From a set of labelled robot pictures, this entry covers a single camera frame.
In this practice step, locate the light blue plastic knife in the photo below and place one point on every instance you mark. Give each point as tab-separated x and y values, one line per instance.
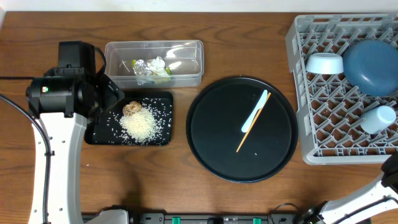
261	102

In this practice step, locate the white rice pile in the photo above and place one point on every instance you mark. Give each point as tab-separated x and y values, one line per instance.
140	124

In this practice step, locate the light blue cup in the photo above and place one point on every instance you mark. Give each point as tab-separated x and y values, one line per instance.
378	119

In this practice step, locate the light blue bowl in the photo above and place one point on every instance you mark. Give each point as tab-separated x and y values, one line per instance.
325	63

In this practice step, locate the wooden chopstick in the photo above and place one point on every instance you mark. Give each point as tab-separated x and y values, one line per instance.
246	134

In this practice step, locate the white tissue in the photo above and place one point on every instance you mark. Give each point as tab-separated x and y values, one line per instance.
157	66

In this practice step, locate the yellow snack wrapper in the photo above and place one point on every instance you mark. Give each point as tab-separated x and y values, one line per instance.
145	76

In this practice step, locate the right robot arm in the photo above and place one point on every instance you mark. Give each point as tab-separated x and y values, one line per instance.
377	197

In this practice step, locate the black rectangular tray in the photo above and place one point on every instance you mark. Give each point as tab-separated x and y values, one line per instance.
164	105

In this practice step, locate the grey dishwasher rack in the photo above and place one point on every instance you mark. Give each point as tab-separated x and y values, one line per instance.
329	107

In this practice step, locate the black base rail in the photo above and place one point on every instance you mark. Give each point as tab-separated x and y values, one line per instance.
159	218

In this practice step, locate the blue plate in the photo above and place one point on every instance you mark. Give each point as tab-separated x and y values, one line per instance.
371	65

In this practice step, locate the brown mushroom food scrap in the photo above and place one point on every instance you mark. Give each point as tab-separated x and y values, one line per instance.
131	108

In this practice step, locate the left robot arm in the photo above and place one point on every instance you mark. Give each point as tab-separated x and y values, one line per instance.
61	106

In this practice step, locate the clear plastic bin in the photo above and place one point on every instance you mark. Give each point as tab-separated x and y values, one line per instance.
185	59

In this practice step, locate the black round tray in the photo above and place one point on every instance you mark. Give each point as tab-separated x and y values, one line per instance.
214	123

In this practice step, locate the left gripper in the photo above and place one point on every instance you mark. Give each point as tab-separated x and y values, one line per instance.
106	94

